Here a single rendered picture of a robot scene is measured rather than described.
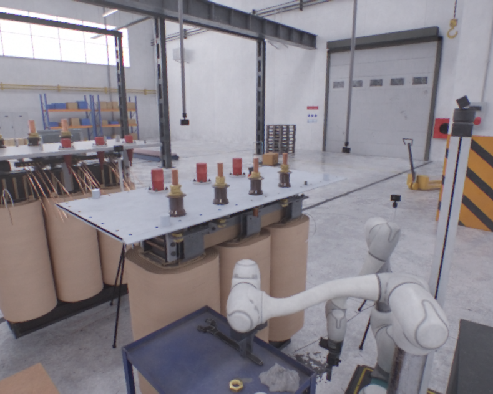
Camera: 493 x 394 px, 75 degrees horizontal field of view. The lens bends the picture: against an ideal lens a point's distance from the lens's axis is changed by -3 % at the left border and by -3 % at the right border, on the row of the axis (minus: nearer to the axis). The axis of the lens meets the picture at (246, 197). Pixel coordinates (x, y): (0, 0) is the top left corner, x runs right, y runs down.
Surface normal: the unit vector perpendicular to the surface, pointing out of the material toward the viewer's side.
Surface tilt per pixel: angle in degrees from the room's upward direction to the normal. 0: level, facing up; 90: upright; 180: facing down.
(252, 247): 90
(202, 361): 0
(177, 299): 90
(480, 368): 0
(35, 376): 0
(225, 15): 90
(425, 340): 81
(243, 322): 91
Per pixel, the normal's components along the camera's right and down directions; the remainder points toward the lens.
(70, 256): 0.37, 0.22
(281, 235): -0.01, 0.25
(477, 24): -0.68, 0.18
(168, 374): 0.00, -0.97
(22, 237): 0.73, 0.17
